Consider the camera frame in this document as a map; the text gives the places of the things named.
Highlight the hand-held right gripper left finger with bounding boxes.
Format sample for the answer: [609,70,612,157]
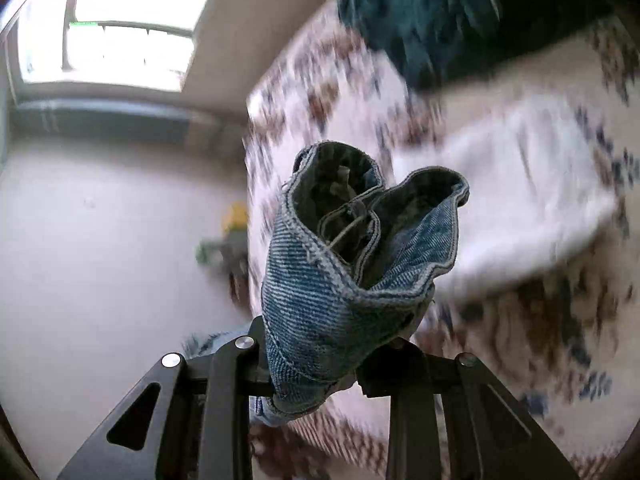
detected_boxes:
[56,314,281,480]

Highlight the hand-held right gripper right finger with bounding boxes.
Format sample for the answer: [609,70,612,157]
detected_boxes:
[354,336,581,480]

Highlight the blue denim pants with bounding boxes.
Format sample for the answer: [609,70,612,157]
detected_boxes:
[248,141,471,428]

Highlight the floral patterned blanket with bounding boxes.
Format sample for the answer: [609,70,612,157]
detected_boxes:
[180,0,640,480]

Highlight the yellow and green toy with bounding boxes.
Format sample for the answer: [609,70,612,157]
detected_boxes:
[195,202,251,273]

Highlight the white cloth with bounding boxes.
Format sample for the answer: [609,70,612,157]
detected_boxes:
[390,95,618,298]

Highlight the dark teal cloth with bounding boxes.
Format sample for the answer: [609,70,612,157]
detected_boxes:
[337,0,613,92]

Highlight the window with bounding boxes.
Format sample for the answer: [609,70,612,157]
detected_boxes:
[17,0,231,93]

